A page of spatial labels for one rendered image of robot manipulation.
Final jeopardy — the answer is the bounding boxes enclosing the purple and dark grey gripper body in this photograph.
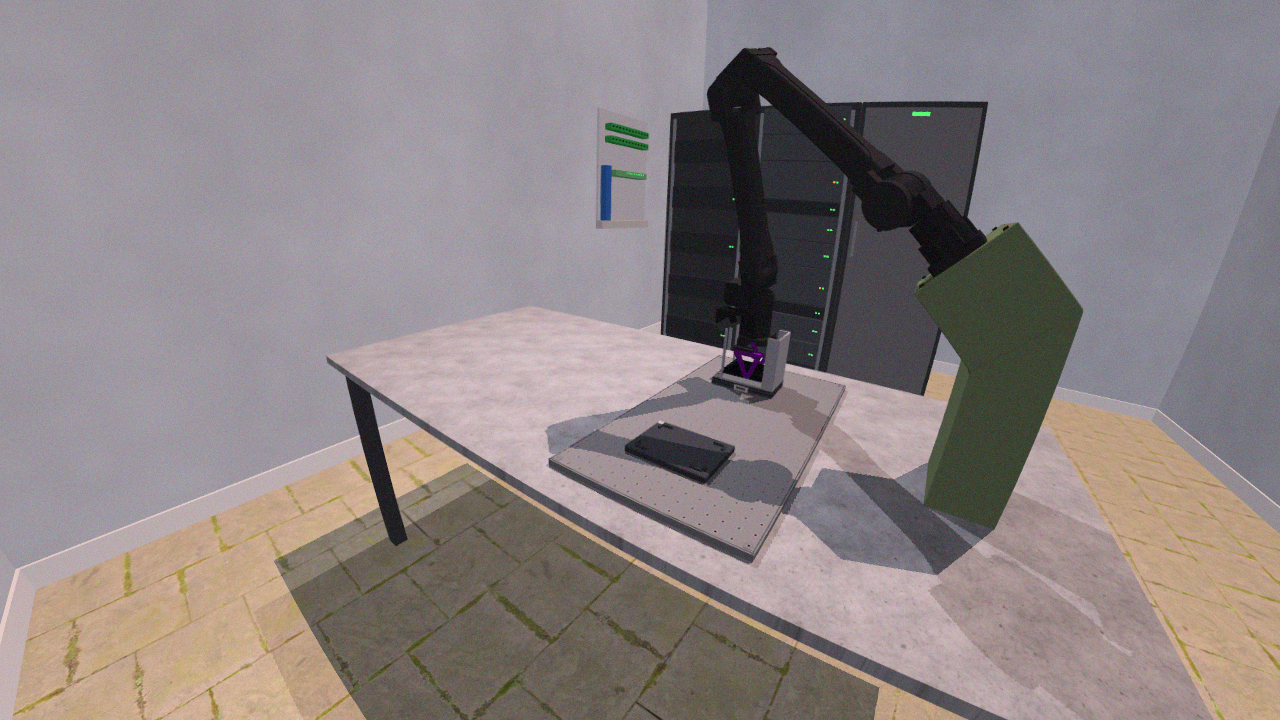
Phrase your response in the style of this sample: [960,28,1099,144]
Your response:
[733,313,777,354]

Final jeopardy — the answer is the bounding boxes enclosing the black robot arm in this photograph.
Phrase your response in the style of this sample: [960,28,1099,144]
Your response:
[707,47,987,337]

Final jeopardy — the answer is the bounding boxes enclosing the white well plate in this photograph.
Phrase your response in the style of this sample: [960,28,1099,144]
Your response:
[722,373,762,388]

